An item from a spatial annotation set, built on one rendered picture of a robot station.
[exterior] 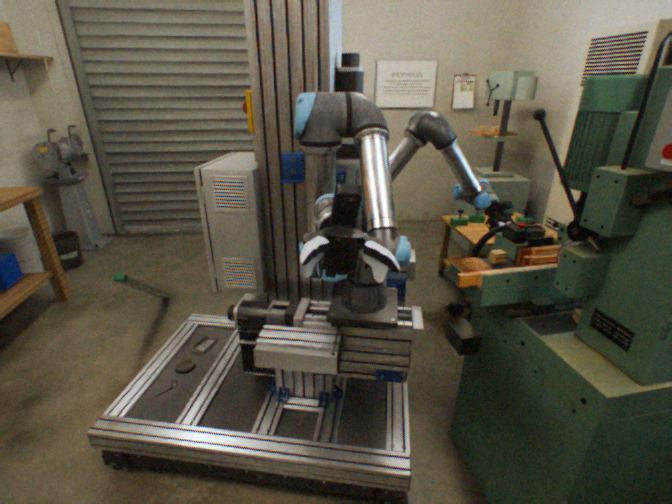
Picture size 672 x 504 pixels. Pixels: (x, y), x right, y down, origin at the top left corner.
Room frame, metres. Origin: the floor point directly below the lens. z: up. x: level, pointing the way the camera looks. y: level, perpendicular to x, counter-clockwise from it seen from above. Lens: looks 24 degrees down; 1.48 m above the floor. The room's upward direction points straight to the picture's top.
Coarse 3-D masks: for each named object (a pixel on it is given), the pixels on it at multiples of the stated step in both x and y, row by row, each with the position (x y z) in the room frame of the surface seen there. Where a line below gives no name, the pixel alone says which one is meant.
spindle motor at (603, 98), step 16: (592, 80) 1.11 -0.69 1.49; (608, 80) 1.07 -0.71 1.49; (624, 80) 1.04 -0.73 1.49; (640, 80) 1.03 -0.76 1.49; (592, 96) 1.09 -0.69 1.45; (608, 96) 1.06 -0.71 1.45; (624, 96) 1.04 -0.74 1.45; (640, 96) 1.03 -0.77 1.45; (592, 112) 1.09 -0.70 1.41; (608, 112) 1.05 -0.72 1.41; (576, 128) 1.13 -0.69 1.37; (592, 128) 1.08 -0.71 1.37; (608, 128) 1.05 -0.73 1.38; (576, 144) 1.11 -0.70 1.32; (592, 144) 1.07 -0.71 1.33; (608, 144) 1.04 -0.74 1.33; (576, 160) 1.10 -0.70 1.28; (592, 160) 1.06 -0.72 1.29; (576, 176) 1.08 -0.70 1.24; (592, 176) 1.05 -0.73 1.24
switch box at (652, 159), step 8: (664, 112) 0.81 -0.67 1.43; (664, 120) 0.80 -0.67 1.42; (664, 128) 0.80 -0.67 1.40; (656, 136) 0.81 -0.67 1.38; (664, 136) 0.79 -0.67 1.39; (656, 144) 0.80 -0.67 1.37; (664, 144) 0.79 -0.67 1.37; (656, 152) 0.80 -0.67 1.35; (648, 160) 0.81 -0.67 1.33; (656, 160) 0.79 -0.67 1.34; (656, 168) 0.79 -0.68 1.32; (664, 168) 0.77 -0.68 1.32
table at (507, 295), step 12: (492, 264) 1.19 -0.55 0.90; (504, 264) 1.19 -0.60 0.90; (456, 276) 1.16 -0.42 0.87; (468, 288) 1.08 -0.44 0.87; (480, 288) 1.02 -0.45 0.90; (504, 288) 1.02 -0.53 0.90; (516, 288) 1.03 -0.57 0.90; (528, 288) 1.04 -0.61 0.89; (540, 288) 1.05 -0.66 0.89; (552, 288) 1.05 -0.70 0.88; (480, 300) 1.01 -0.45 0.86; (492, 300) 1.01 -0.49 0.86; (504, 300) 1.02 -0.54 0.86; (516, 300) 1.03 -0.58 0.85; (528, 300) 1.04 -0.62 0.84
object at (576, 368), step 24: (504, 312) 1.06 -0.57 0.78; (528, 336) 0.94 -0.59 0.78; (552, 336) 0.91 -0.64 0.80; (576, 336) 0.91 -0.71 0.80; (552, 360) 0.84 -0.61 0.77; (576, 360) 0.80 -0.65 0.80; (600, 360) 0.80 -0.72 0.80; (576, 384) 0.75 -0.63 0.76; (600, 384) 0.71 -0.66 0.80; (624, 384) 0.71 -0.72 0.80; (600, 408) 0.68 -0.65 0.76; (624, 408) 0.68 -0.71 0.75; (648, 408) 0.70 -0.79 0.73
